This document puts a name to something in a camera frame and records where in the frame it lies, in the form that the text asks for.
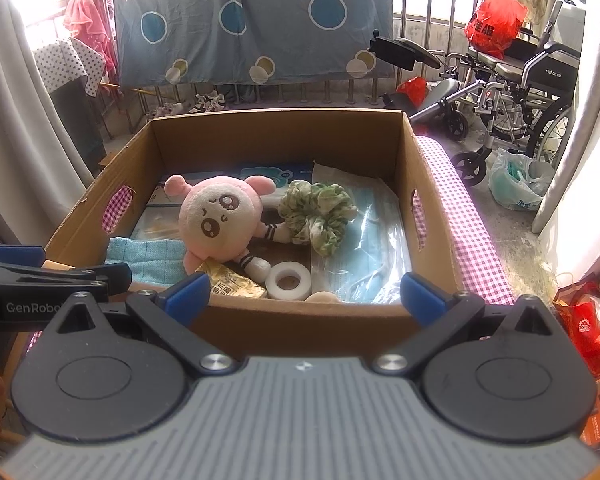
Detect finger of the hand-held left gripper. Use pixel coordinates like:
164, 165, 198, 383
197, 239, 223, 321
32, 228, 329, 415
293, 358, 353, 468
0, 260, 132, 297
0, 243, 47, 264

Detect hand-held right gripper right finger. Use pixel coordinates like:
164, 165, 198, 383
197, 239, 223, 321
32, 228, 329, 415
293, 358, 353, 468
372, 272, 563, 376

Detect small red plastic bag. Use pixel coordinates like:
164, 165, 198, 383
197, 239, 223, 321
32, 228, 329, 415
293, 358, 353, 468
396, 76, 428, 108

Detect red gift bag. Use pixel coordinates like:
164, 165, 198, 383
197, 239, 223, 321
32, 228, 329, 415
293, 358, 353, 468
552, 272, 600, 376

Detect wheelchair with grey legrest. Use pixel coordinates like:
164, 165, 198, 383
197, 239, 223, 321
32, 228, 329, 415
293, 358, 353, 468
369, 30, 473, 141

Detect clear plastic packet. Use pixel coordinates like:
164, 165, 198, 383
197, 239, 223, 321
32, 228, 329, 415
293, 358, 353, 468
130, 187, 191, 241

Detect yellow snack packet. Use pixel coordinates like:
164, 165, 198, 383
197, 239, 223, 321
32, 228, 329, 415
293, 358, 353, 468
195, 259, 268, 300

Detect yellow wooden pole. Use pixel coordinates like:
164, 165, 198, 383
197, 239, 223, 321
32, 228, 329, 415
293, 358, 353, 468
105, 80, 158, 100

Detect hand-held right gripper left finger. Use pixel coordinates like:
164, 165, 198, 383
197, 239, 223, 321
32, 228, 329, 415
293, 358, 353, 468
55, 271, 241, 376

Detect grey curtain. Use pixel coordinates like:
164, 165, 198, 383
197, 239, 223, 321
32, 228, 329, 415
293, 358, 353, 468
0, 0, 97, 246

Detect large red plastic bag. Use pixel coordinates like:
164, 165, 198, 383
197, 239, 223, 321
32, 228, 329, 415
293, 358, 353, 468
464, 0, 529, 60

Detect green and white plastic bag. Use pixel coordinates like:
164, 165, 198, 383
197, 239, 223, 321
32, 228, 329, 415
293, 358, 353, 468
488, 147, 555, 212

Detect blue printed packet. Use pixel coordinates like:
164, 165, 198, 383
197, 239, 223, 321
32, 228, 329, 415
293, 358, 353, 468
240, 161, 315, 196

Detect white curtain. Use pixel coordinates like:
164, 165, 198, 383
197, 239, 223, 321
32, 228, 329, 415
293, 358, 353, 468
532, 0, 600, 271

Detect blue sheet with circles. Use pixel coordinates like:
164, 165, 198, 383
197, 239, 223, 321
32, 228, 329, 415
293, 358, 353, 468
112, 0, 395, 86

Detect wheelchair with black backrest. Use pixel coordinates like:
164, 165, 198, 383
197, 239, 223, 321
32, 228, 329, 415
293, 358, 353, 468
450, 0, 583, 186

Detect pack of blue face masks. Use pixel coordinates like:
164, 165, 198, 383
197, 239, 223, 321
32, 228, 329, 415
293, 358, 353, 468
310, 160, 413, 305

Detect polka dot cloth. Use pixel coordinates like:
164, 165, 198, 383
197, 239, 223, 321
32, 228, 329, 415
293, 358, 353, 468
34, 37, 107, 97

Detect white tape roll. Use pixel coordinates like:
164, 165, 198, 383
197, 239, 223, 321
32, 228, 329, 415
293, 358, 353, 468
266, 262, 313, 301

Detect green scrunchie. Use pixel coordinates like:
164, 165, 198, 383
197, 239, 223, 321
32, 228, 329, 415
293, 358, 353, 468
278, 181, 358, 257

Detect pink hanging clothes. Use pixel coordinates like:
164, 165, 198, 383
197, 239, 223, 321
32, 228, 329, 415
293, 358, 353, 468
62, 0, 118, 76

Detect pink plush toy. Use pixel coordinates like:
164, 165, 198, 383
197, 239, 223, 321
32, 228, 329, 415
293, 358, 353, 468
163, 174, 293, 278

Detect pink checked cloth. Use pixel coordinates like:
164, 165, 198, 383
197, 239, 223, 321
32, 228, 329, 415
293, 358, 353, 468
101, 136, 518, 307

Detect dark grey hanging cloth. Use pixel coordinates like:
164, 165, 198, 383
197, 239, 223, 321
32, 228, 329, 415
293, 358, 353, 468
50, 77, 107, 161

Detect cardboard box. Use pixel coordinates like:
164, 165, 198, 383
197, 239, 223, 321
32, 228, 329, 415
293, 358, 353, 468
44, 108, 463, 343

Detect teal towel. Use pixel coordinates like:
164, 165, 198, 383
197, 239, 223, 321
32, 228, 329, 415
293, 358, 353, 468
104, 237, 191, 288

